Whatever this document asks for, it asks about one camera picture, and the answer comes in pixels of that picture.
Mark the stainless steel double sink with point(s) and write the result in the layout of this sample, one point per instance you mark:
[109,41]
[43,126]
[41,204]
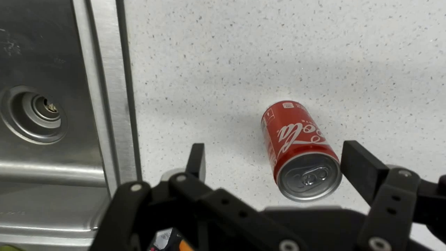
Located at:
[56,70]

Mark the red soda can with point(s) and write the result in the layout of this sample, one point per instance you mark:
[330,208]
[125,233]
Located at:
[298,144]

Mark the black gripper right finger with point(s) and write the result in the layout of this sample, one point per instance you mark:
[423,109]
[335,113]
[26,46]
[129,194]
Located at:
[391,204]

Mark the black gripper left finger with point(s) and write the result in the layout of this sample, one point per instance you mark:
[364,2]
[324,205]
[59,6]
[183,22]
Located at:
[210,218]

